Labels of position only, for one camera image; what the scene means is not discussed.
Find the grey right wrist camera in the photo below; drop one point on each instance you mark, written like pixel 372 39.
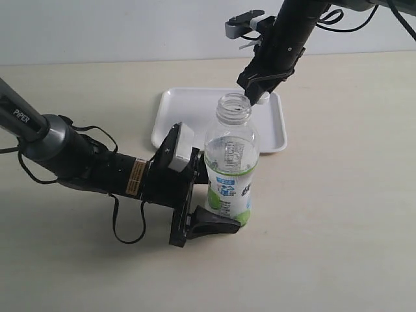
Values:
pixel 238 26

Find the clear plastic drink bottle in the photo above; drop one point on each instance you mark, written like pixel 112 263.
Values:
pixel 231 153

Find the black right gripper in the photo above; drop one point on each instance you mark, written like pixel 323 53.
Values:
pixel 274 60

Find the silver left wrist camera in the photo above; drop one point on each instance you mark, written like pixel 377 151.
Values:
pixel 176 149

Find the white plastic tray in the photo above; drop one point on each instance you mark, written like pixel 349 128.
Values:
pixel 196 107

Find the white bottle cap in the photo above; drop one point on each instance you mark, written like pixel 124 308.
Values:
pixel 264 99

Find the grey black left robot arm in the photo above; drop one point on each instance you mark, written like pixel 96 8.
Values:
pixel 80 162

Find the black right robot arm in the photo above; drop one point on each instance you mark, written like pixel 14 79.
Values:
pixel 323 14

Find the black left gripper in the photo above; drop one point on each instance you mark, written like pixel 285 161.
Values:
pixel 153 181

